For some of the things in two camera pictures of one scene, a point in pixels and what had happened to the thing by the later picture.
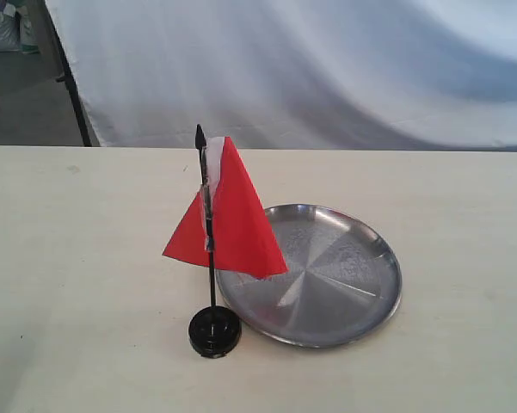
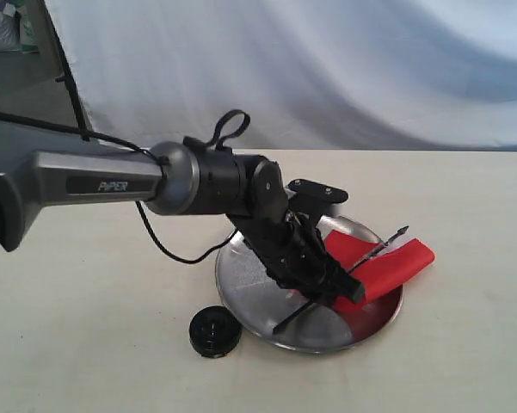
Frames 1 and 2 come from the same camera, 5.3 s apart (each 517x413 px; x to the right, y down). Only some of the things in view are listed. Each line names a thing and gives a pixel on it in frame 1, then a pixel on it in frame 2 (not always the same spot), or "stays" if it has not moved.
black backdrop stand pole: x=67 y=77 stays
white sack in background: x=8 y=27 stays
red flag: x=226 y=226 -> x=372 y=265
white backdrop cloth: x=400 y=76 stays
